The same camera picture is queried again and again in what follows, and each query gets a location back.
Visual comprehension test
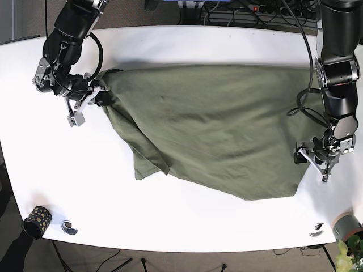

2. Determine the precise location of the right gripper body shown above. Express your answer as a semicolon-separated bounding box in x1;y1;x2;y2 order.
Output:
65;86;107;127

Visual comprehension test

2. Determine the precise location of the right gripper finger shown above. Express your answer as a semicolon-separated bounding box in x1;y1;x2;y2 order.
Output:
94;90;112;107

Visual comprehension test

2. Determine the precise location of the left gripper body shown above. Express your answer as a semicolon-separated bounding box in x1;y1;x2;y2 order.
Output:
293;136;344;183

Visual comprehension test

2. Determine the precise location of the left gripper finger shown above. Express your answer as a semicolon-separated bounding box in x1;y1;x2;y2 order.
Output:
294;151;308;165

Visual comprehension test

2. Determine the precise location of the olive green T-shirt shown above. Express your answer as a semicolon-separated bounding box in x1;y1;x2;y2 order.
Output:
98;65;324;201

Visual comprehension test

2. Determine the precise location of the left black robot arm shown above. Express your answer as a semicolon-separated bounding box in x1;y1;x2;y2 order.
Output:
288;1;362;182

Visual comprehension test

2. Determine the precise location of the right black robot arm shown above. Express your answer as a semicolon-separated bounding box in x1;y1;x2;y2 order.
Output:
33;1;111;126

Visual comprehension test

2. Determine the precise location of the grey plant pot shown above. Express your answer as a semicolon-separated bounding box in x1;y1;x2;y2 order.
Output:
332;212;362;242

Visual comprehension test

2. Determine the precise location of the right metal table grommet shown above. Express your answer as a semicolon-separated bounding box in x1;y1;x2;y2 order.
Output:
309;222;326;237

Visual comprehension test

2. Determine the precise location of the metal table grommet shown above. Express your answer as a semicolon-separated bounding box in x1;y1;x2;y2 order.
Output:
61;220;78;235
309;222;326;237

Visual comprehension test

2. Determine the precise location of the left metal table grommet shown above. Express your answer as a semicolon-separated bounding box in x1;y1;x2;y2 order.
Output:
61;220;78;235

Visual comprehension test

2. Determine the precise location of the black floral cup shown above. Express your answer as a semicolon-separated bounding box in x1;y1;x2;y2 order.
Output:
22;206;53;239

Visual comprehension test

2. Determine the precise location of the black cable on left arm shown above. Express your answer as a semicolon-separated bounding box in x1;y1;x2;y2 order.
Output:
281;0;330;125

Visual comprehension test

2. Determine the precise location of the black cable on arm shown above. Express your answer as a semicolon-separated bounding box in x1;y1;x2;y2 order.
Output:
281;0;330;125
44;0;104;86

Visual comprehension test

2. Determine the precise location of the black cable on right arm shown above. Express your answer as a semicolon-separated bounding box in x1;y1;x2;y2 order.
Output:
44;0;104;86

